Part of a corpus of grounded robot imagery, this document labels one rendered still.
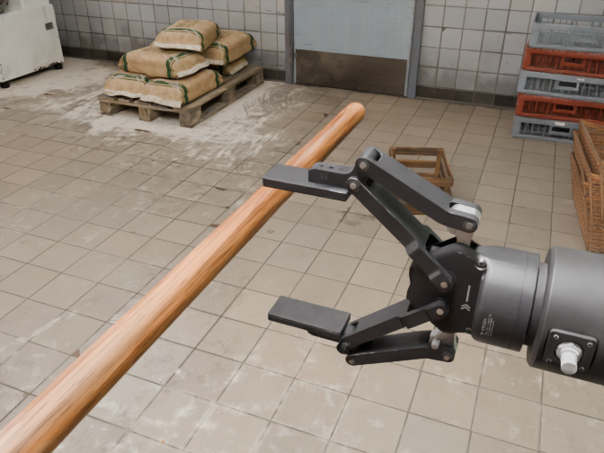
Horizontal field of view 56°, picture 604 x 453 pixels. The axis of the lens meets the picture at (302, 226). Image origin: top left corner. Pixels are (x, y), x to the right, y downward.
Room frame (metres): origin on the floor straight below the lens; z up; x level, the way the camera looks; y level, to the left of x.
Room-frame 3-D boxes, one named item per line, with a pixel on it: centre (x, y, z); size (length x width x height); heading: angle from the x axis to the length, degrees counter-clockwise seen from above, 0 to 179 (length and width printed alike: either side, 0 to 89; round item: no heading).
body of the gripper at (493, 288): (0.36, -0.13, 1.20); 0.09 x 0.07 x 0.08; 68
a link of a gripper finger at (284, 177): (0.41, -0.01, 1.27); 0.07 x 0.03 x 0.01; 68
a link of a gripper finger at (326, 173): (0.40, -0.03, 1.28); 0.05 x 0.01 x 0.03; 68
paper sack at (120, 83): (4.35, 1.21, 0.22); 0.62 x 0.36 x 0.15; 163
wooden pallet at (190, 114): (4.56, 0.93, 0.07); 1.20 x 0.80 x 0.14; 158
